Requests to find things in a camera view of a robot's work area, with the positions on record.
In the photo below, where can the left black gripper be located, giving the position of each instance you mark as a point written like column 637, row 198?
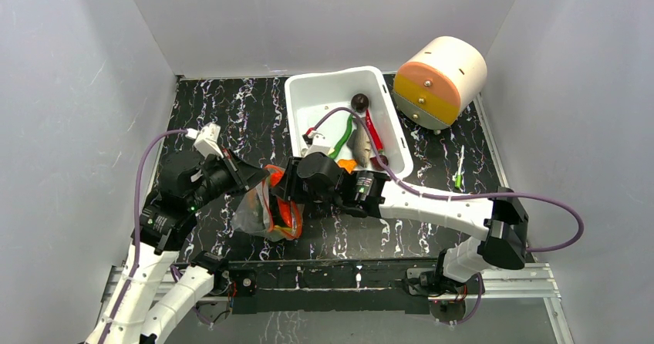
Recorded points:
column 247, row 173

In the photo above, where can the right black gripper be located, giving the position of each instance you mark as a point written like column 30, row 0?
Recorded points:
column 288, row 182

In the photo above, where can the clear zip bag orange zipper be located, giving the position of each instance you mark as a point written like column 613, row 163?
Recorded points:
column 253, row 216

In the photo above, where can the white plastic bin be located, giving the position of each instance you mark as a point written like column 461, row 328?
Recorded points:
column 309, row 97

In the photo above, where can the red toy chili pepper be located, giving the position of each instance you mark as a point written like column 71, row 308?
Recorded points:
column 370, row 125

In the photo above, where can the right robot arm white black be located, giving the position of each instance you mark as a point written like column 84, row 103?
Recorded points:
column 496, row 225

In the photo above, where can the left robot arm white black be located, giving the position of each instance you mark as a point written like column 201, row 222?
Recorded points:
column 133, row 315

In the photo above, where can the orange toy habanero pepper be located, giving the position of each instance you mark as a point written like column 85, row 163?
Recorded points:
column 348, row 165

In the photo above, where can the grey toy fish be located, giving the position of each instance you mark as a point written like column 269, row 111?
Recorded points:
column 361, row 147

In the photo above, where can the green toy bean pod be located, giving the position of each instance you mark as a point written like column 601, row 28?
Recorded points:
column 343, row 139

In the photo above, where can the dark red toy fruit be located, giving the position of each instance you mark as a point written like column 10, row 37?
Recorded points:
column 380, row 162

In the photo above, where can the dark brown toy plum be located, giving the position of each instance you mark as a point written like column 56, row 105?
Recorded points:
column 360, row 102

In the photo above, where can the green white pen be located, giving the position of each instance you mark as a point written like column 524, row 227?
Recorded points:
column 458, row 177

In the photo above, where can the round pastel drawer cabinet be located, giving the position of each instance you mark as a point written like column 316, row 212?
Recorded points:
column 435, row 86

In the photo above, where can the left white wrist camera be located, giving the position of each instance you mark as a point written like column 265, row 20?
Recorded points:
column 205, row 140

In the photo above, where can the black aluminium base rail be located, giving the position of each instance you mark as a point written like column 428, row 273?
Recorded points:
column 355, row 285

